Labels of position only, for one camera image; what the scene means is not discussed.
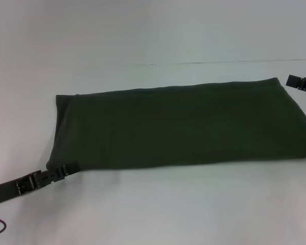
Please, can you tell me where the dark green t-shirt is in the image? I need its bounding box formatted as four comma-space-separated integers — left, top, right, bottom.
46, 76, 306, 173

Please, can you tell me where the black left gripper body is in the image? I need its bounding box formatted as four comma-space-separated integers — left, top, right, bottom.
0, 170, 43, 207

